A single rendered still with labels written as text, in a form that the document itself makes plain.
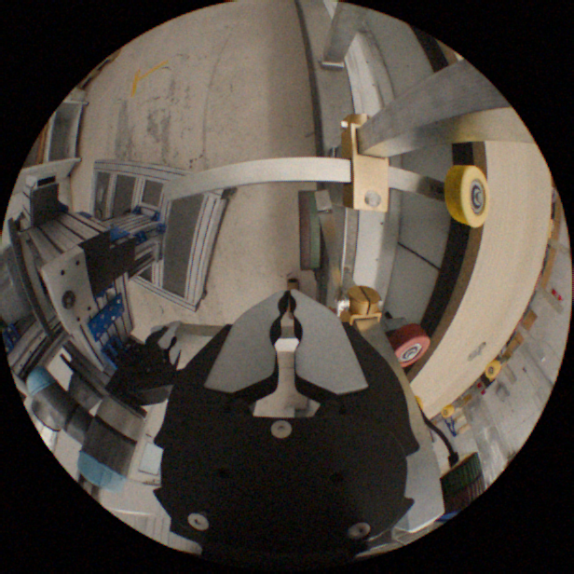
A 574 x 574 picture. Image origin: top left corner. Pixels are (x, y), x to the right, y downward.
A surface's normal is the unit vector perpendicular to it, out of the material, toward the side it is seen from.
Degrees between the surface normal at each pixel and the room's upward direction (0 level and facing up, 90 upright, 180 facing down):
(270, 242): 0
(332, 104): 0
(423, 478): 90
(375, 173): 0
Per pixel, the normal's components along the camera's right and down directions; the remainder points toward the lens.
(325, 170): -0.03, 0.48
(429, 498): -0.05, -0.87
